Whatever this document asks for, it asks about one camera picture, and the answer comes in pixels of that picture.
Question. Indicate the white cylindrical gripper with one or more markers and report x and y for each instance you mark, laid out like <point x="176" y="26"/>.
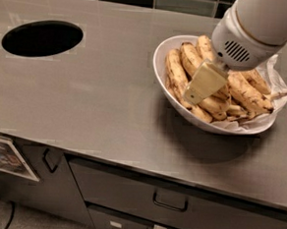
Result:
<point x="242" y="45"/>

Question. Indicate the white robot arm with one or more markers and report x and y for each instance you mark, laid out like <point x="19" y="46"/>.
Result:
<point x="250" y="32"/>

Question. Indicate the lower middle banana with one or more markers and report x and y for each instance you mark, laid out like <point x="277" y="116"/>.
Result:
<point x="218" y="108"/>

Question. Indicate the white oval bowl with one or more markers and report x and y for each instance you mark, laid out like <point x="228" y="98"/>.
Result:
<point x="255" y="126"/>

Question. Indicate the long central spotted banana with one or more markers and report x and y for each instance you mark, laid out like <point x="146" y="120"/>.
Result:
<point x="247" y="95"/>

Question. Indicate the white paper liner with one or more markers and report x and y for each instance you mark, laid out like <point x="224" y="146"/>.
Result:
<point x="276" y="84"/>

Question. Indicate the upper grey drawer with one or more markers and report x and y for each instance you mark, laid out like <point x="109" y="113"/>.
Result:
<point x="119" y="191"/>

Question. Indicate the round black counter hole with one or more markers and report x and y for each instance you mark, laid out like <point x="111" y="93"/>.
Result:
<point x="44" y="38"/>

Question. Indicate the grey cabinet door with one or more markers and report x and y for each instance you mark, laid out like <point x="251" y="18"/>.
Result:
<point x="55" y="192"/>

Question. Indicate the framed sign on cabinet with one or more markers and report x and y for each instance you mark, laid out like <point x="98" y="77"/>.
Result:
<point x="13" y="162"/>

